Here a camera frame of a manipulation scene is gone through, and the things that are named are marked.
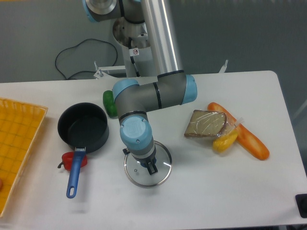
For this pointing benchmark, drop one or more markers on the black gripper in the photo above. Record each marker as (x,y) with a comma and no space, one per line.
(148,159)

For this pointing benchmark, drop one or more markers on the glass lid with blue knob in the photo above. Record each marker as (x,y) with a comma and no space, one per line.
(138,174)

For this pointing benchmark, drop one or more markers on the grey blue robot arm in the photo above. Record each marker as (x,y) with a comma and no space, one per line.
(155,74)

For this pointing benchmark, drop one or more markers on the wrapped bread slice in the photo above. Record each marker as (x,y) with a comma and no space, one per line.
(206,124)

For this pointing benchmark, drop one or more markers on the green toy bell pepper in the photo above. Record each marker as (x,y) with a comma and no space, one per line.
(108,102)

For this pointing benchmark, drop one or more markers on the yellow toy corn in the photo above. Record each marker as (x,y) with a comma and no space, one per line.
(224,142)

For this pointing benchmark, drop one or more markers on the red toy bell pepper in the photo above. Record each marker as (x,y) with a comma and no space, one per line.
(67,161)

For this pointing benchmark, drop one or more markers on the orange toy carrot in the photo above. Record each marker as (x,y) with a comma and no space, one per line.
(245,138)

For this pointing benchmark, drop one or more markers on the yellow woven basket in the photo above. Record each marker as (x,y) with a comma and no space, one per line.
(20,123)

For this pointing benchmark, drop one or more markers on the black device at table edge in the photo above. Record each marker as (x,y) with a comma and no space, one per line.
(301,201)

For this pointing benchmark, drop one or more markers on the black saucepan blue handle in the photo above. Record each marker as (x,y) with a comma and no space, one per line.
(84,128)

